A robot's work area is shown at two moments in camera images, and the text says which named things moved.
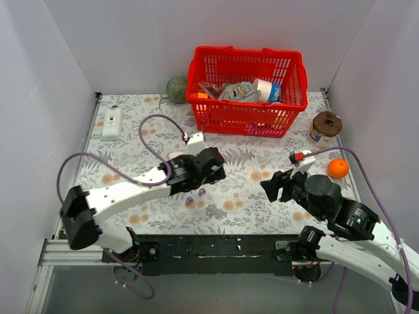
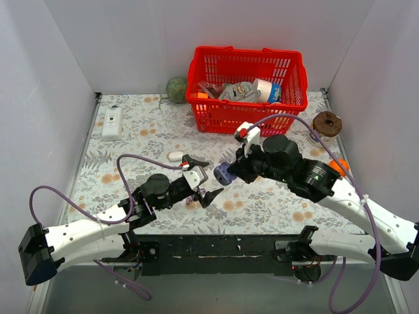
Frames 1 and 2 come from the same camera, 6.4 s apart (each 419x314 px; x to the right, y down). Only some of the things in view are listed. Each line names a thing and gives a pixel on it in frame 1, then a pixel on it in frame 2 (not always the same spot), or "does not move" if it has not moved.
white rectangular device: [113, 123] does not move
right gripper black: [281, 186] -> [240, 167]
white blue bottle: [270, 93] does not move
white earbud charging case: [172, 155] does not move
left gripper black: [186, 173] -> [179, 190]
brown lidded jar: [323, 130] does not move
